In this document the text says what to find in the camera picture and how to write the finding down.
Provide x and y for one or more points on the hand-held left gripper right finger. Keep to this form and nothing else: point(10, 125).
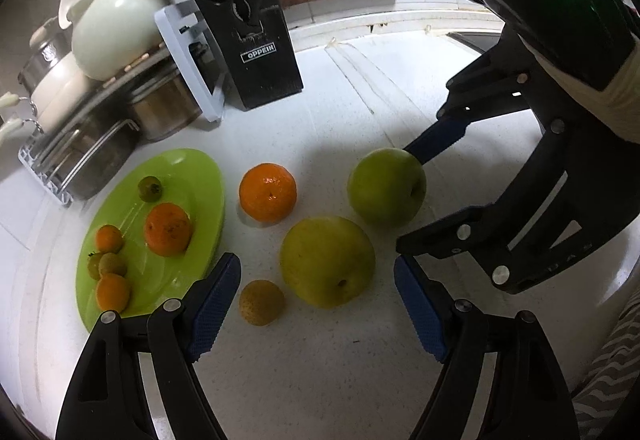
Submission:
point(422, 315)

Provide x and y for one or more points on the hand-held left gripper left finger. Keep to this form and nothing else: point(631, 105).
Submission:
point(215, 305)

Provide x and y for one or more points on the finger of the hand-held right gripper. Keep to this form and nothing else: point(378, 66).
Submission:
point(450, 235)
point(440, 140)

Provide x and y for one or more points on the brown kiwi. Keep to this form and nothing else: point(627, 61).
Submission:
point(112, 265)
point(261, 302)

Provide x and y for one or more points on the green apple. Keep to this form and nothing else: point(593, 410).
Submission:
point(386, 186)

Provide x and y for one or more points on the large orange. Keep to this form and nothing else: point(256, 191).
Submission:
point(168, 228)

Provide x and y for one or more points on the small orange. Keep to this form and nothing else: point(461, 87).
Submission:
point(109, 238)
point(113, 292)

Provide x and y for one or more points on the yellow-green apple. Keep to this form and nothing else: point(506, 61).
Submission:
point(327, 261)

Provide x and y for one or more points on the green plate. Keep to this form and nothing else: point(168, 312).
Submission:
point(195, 190)

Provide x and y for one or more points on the medium orange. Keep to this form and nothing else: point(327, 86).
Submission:
point(267, 192)

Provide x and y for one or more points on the small green fruit dark spot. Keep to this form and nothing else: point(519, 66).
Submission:
point(149, 188)

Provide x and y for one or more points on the black knife block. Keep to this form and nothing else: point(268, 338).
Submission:
point(260, 70)

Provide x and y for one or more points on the grey striped clothing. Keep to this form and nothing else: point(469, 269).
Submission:
point(610, 370)

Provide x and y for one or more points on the white saucepan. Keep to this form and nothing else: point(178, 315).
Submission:
point(55, 80)
point(65, 105)

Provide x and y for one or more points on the white metal pot rack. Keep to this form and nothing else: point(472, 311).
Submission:
point(175, 35)

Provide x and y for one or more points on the pale green ceramic pot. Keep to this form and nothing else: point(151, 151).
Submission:
point(115, 30)

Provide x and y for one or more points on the steel pot with lid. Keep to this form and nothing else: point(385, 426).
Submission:
point(45, 55)

